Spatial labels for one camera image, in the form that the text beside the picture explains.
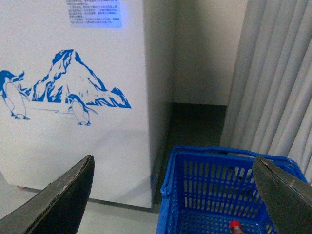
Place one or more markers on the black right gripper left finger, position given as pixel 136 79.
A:
pixel 58 208

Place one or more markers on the white chest freezer blue trim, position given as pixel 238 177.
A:
pixel 68 92

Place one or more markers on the grey instruction text sticker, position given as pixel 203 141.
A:
pixel 94 13

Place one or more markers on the blue plastic shopping basket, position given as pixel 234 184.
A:
pixel 206 188

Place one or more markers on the red label drink bottle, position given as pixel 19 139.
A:
pixel 236 227

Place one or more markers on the grey pleated curtain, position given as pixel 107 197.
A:
pixel 270 105

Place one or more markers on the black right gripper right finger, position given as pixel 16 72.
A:
pixel 288 199

